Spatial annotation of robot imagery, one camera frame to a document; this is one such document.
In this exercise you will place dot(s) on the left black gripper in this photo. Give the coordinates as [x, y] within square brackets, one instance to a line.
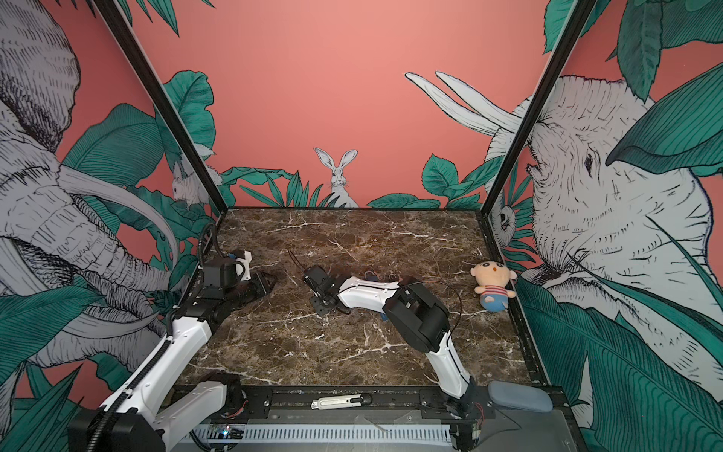
[261, 282]

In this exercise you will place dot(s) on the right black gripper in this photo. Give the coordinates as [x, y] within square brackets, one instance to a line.
[320, 311]

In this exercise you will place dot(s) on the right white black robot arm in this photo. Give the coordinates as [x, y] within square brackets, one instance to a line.
[420, 318]

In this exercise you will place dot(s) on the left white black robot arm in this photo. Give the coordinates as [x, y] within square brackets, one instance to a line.
[134, 417]

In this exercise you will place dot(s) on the white utility knife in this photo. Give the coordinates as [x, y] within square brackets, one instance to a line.
[342, 402]

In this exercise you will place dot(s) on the small green circuit board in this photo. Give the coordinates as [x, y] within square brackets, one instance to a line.
[225, 433]

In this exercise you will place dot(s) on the plush doll striped shirt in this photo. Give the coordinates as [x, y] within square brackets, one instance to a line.
[492, 279]

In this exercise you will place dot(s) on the white perforated strip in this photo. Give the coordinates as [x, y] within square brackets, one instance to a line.
[427, 435]

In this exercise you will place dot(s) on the grey oval pad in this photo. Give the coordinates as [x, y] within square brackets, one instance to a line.
[520, 397]

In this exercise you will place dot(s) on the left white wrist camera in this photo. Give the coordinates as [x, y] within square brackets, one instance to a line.
[242, 265]

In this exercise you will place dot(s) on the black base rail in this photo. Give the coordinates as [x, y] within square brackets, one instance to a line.
[262, 402]

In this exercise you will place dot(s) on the left black frame post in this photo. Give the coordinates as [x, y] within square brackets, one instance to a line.
[121, 30]

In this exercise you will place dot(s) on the black frame post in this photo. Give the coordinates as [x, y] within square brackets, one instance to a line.
[581, 10]
[121, 30]

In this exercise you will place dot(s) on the right black frame post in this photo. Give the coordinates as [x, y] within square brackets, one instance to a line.
[581, 10]

